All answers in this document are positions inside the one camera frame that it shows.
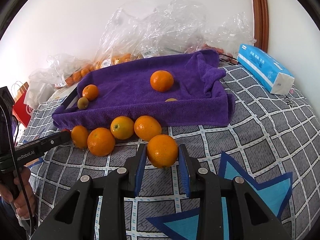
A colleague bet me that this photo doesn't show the wooden door frame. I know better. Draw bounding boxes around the wooden door frame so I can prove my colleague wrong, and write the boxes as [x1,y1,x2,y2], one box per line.
[247,0,270,54]

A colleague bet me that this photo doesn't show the wrinkled clear plastic bag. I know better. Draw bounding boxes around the wrinkled clear plastic bag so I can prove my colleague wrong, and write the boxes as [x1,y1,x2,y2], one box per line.
[185,11,257,58]

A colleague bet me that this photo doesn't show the orange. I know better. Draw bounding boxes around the orange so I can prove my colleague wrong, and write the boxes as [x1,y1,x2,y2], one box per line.
[110,116,135,140]
[82,84,99,101]
[146,134,179,169]
[71,125,90,149]
[134,115,162,142]
[150,70,174,92]
[87,127,116,157]

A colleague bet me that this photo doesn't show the fruit print mat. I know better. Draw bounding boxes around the fruit print mat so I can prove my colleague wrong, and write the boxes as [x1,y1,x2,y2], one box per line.
[54,85,78,99]

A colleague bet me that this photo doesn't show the crumpled clear plastic bag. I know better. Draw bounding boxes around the crumpled clear plastic bag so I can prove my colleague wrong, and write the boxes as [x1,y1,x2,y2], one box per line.
[46,52,95,88]

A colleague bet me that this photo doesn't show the red paper bag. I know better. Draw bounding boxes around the red paper bag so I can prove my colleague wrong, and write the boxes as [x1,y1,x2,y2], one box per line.
[12,81,33,128]

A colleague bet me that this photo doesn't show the pile of bagged mandarins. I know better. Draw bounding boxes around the pile of bagged mandarins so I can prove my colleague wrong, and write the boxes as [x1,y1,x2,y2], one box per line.
[64,65,95,87]

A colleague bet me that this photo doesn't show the grey checked tablecloth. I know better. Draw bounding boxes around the grey checked tablecloth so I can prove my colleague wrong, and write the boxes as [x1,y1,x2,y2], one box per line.
[15,62,320,240]

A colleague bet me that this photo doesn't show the black cable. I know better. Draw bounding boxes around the black cable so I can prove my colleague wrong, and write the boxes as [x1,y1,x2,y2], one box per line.
[219,54,238,65]

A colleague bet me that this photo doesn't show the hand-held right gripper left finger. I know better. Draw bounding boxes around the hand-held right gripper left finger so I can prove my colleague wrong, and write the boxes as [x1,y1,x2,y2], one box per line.
[30,144,148,240]

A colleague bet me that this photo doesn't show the pile of bagged red fruits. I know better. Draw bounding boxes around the pile of bagged red fruits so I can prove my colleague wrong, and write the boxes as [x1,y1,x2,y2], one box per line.
[197,44,234,59]

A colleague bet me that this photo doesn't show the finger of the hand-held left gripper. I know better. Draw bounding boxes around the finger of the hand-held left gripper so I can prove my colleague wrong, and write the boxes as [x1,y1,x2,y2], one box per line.
[37,131,72,153]

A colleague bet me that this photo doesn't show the labelled clear plastic bag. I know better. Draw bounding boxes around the labelled clear plastic bag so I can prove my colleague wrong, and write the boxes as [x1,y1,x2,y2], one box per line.
[94,0,208,70]

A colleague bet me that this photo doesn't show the pile of bagged small oranges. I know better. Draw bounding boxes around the pile of bagged small oranges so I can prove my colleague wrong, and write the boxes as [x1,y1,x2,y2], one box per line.
[95,52,140,70]

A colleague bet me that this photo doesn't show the person's left hand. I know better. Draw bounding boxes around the person's left hand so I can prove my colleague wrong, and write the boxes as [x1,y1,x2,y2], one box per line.
[0,167,36,220]

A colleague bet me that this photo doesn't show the small yellow-green fruit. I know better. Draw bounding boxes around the small yellow-green fruit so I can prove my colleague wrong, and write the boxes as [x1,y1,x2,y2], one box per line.
[77,97,89,110]

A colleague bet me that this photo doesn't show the left hand-held gripper cable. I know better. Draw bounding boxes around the left hand-held gripper cable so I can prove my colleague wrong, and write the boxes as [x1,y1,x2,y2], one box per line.
[14,120,37,233]

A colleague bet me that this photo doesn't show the white plastic bag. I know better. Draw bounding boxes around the white plastic bag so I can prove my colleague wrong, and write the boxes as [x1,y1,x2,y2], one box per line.
[24,70,63,108]

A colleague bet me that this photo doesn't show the blue tissue pack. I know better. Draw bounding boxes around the blue tissue pack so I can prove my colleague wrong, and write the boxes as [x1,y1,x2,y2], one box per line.
[237,44,295,95]

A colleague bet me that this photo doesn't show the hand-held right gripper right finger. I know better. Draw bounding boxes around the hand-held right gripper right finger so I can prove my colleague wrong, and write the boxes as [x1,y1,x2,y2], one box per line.
[178,144,292,240]

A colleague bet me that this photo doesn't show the purple towel-lined tray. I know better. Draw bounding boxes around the purple towel-lined tray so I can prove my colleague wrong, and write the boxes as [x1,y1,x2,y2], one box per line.
[52,49,235,130]

